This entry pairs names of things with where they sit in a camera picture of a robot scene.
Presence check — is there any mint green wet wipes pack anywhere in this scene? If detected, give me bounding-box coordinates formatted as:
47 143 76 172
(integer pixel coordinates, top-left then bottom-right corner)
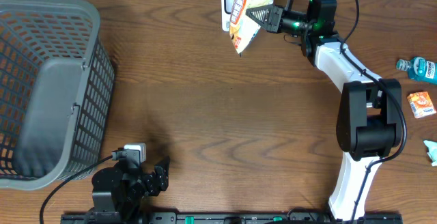
423 140 437 167

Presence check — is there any orange Kleenex tissue pack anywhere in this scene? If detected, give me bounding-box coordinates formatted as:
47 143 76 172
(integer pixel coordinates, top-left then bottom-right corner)
407 92 436 119

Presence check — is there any snack bag with red label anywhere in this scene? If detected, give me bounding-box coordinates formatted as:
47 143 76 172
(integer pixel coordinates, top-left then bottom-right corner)
229 0 274 55

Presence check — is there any white barcode scanner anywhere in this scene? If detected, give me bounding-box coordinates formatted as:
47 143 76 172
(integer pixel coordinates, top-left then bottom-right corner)
221 0 234 32

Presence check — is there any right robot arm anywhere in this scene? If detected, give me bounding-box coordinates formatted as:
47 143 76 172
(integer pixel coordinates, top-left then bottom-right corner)
246 0 407 223

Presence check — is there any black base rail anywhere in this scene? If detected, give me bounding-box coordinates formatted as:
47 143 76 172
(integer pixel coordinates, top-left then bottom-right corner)
60 210 404 224

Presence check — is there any grey plastic shopping basket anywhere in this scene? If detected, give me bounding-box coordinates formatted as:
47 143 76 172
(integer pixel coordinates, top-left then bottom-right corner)
1 0 115 191

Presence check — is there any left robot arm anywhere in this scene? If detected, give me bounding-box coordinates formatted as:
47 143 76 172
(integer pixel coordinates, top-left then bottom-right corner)
92 156 171 224

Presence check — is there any teal mouthwash bottle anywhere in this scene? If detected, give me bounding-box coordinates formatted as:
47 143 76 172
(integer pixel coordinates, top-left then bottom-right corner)
396 57 436 84

